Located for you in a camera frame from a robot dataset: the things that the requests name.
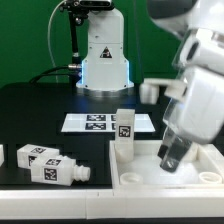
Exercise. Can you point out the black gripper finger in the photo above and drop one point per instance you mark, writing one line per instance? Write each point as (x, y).
(167, 141)
(178, 150)

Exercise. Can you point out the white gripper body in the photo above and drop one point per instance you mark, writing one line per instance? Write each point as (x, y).
(199, 115)

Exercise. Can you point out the white square table top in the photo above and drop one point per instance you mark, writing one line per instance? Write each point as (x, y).
(201, 167)

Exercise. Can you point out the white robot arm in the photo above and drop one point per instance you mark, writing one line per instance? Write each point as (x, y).
(199, 24)

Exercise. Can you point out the white front fence bar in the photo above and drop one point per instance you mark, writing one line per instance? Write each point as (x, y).
(102, 204)

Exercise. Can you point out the white fence bar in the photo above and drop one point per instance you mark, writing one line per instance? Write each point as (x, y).
(1, 155)
(102, 204)

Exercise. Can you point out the white marker tag sheet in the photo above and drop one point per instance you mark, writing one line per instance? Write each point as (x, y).
(102, 123)

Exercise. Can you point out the white left fence bar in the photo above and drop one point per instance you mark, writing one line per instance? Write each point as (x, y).
(1, 155)

